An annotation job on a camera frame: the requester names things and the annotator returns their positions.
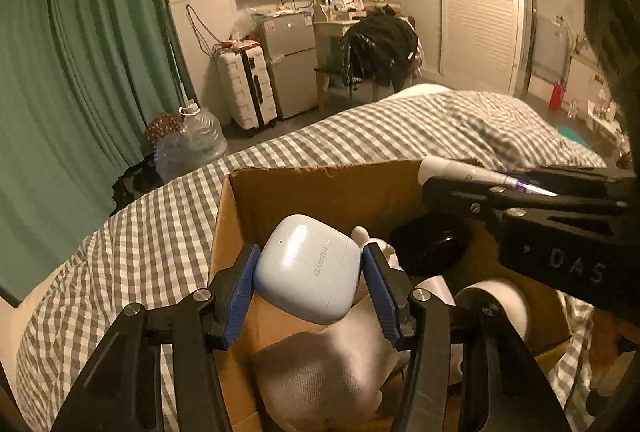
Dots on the white tape roll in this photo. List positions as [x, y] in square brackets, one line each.
[498, 294]

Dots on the silver mini fridge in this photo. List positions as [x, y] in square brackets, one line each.
[290, 50]

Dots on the light blue earbuds case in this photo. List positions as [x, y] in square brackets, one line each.
[309, 270]

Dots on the large green curtain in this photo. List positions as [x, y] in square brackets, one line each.
[80, 82]

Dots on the black jacket on chair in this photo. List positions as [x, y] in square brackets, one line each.
[382, 48]

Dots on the green round stool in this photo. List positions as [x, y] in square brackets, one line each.
[570, 134]

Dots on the brown cardboard box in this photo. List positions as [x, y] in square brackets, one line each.
[265, 325]

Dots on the grey checkered duvet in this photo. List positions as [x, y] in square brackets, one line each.
[355, 168]

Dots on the white cloth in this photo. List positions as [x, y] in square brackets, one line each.
[316, 381]

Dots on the white electric device handle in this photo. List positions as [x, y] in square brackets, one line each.
[436, 167]

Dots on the black round object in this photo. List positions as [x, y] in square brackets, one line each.
[431, 245]

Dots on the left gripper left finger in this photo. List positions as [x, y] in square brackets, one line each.
[119, 387]

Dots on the clear large water bottle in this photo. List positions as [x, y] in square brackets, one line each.
[199, 141]

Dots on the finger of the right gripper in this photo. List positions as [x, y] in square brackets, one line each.
[485, 202]
[578, 178]

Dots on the brown patterned bag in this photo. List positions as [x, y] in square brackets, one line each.
[164, 124]

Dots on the red fire extinguisher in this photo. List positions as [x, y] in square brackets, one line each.
[557, 95]

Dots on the white hard suitcase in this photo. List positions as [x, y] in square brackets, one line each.
[244, 78]

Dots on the white dressing table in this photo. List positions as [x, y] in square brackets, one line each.
[328, 34]

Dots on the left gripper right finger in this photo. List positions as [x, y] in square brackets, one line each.
[503, 388]

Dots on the person's left hand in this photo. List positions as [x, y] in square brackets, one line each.
[614, 342]

